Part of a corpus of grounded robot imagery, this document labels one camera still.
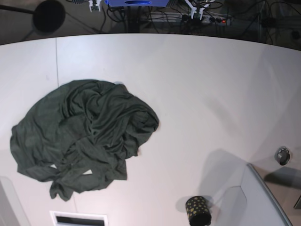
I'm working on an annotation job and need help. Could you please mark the dark green t-shirt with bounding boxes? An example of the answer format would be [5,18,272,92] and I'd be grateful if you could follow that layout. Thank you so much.
[10,80,159,201]

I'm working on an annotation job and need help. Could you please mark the black cup with gold dots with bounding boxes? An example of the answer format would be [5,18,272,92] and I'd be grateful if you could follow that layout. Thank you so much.
[185,196,212,226]

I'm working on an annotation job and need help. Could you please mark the blue plastic box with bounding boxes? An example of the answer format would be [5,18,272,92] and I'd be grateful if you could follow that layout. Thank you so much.
[105,0,169,7]

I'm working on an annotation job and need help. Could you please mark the round metal table grommet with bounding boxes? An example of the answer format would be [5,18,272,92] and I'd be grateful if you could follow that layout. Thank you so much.
[274,146,291,166]

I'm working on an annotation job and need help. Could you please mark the white rectangular table slot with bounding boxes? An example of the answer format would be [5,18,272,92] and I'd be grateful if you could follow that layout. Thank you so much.
[50,211,109,226]

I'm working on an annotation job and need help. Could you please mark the black round stool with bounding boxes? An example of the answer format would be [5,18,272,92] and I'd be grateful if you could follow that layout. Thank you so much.
[32,0,66,35]

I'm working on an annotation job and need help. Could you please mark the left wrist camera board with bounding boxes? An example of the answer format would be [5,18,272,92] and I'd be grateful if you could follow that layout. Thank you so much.
[185,0,210,20]

